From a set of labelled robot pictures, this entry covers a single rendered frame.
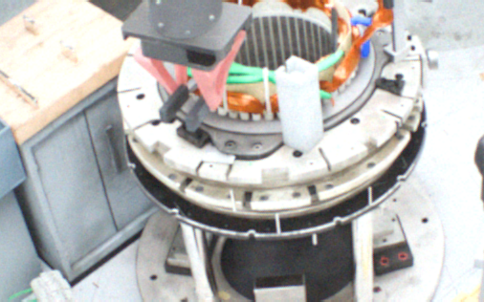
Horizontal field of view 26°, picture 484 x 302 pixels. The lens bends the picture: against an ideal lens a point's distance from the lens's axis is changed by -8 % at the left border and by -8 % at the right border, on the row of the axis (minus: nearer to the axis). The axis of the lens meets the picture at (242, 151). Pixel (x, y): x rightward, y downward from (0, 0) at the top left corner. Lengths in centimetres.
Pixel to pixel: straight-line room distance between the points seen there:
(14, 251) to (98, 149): 17
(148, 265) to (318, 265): 21
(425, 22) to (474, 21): 15
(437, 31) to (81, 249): 176
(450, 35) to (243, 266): 167
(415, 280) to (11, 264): 50
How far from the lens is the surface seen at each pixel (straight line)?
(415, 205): 142
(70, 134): 129
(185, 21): 86
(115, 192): 139
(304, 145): 106
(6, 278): 138
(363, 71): 114
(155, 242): 141
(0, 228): 133
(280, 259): 140
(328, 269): 138
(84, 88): 125
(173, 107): 102
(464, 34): 297
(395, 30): 114
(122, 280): 141
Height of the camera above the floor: 184
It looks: 44 degrees down
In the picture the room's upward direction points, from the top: 9 degrees counter-clockwise
